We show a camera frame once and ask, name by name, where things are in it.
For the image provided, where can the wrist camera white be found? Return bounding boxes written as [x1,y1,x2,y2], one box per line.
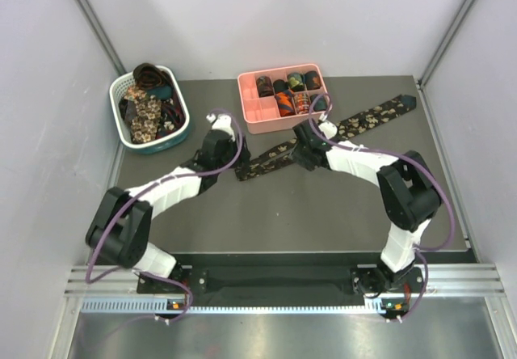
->
[318,120,338,140]
[206,113,236,141]

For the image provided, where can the black gold floral tie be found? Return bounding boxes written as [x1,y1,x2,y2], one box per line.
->
[234,95,417,181]

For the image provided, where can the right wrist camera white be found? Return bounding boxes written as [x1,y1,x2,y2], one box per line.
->
[318,120,338,140]

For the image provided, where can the pink divided organizer box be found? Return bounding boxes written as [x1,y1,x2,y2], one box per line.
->
[237,63,330,134]

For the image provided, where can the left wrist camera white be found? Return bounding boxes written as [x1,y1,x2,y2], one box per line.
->
[206,113,236,141]

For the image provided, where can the rolled dark teal tie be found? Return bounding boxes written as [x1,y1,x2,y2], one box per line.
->
[309,94,328,112]

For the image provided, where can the aluminium frame rail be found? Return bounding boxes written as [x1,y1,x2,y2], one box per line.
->
[65,264,506,316]

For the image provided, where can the rolled orange navy striped tie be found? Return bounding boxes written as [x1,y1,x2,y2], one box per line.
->
[275,91,296,117]

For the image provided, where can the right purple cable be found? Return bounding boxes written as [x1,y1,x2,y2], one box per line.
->
[307,93,456,323]

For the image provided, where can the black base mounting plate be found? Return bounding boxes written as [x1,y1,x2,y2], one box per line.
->
[136,249,477,307]

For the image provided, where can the dark grey table mat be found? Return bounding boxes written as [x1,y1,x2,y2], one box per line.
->
[114,76,453,255]

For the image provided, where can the rolled maroon patterned tie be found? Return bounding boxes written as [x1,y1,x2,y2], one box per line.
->
[256,75,275,97]

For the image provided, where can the teal white laundry basket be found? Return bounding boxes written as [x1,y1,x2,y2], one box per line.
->
[109,63,191,154]

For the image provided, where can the rolled red multicolour tie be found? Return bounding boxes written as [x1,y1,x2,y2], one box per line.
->
[292,92,311,115]

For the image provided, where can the rolled black tie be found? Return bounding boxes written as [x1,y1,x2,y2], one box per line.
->
[273,79,289,94]

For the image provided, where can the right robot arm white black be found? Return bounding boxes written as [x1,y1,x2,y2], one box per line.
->
[292,120,442,291]

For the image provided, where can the rolled green yellow tie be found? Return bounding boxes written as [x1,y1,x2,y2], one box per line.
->
[287,72,305,92]

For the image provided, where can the brown patterned tie in basket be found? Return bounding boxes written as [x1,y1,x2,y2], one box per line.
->
[132,63,173,90]

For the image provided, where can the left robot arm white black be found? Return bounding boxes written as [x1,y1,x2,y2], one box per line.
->
[85,129,250,292]

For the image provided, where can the rolled dark green tie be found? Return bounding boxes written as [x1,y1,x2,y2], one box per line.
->
[304,70,322,91]

